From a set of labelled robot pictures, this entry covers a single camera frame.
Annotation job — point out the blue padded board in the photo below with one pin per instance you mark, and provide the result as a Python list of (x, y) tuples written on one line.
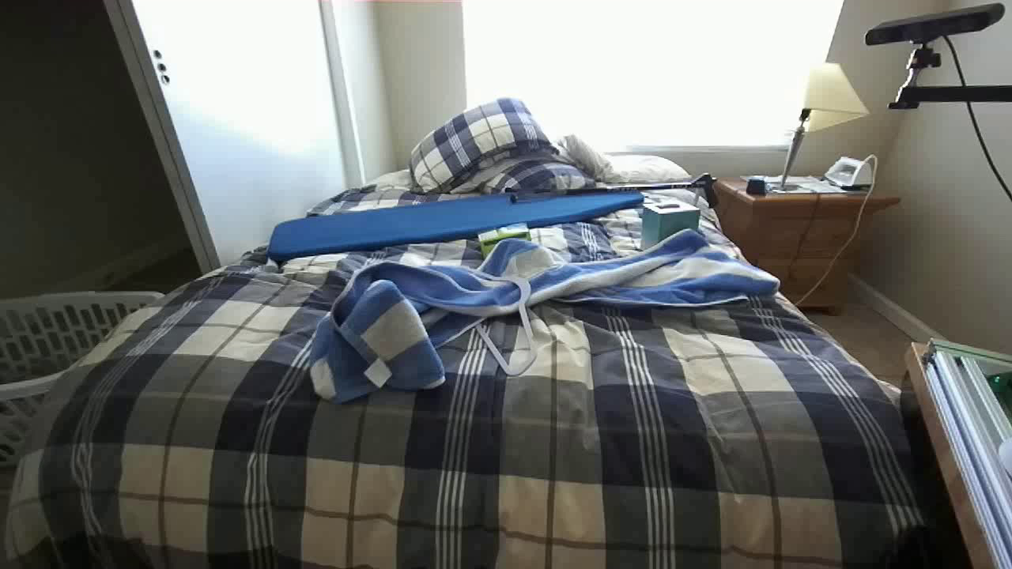
[(400, 221)]

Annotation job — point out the bright window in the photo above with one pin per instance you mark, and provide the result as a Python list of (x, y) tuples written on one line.
[(652, 74)]

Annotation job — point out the small black nightstand object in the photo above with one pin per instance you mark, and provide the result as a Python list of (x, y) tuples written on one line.
[(758, 188)]

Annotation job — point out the green cardboard box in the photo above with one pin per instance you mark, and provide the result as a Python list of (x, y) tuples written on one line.
[(504, 236)]

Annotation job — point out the white plastic laundry basket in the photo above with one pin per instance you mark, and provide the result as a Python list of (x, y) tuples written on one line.
[(66, 337)]

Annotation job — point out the plaid pillow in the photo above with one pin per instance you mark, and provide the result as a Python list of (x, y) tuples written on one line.
[(480, 145)]

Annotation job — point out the white pillow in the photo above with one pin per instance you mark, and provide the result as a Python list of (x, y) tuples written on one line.
[(651, 169)]

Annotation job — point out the black stereo camera bar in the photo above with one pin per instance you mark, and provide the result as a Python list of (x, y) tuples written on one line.
[(933, 24)]

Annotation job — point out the wooden nightstand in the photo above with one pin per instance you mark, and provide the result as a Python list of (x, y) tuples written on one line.
[(793, 232)]

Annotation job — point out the black metal rod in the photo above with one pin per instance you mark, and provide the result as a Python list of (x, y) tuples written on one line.
[(704, 184)]

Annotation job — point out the blue white striped towel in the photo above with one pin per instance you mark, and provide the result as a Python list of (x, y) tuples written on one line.
[(400, 317)]

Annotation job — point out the plaid bed comforter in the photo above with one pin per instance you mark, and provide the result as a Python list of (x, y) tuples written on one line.
[(633, 444)]

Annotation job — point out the white framed rack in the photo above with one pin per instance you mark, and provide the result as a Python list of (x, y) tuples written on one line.
[(965, 444)]

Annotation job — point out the white desk phone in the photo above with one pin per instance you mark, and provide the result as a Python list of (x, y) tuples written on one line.
[(848, 173)]

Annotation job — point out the table lamp cream shade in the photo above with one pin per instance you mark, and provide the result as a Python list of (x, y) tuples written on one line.
[(833, 97)]

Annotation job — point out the teal tissue box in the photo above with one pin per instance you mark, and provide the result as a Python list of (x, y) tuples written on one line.
[(667, 221)]

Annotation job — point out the white sliding closet door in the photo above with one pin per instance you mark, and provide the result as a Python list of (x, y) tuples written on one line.
[(254, 115)]

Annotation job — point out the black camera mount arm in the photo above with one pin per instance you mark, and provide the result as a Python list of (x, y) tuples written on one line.
[(952, 92)]

